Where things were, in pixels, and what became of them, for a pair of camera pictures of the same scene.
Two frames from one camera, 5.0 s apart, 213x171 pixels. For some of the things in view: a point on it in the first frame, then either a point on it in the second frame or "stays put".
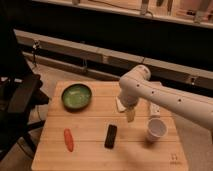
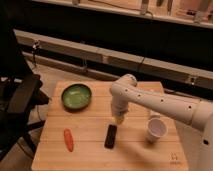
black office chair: (20, 95) stays put
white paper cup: (157, 128) stays put
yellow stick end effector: (130, 114) -> (119, 120)
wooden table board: (83, 131) stays put
